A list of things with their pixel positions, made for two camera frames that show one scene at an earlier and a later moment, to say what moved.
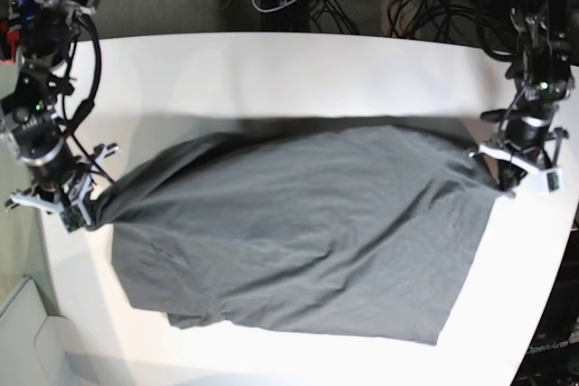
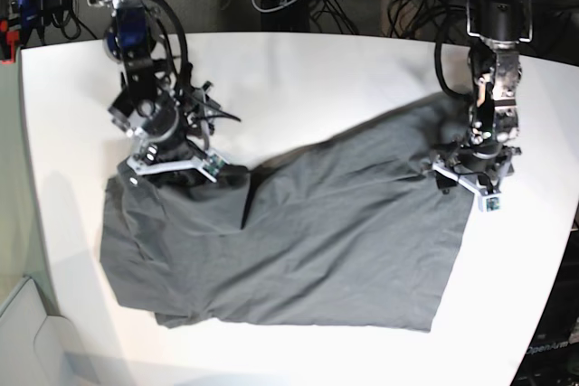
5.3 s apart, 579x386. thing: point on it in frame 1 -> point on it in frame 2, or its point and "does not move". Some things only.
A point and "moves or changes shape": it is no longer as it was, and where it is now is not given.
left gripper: [527, 121] -> [484, 149]
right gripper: [39, 139] -> [158, 122]
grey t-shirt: [371, 229] moves or changes shape
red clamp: [13, 38] does not move
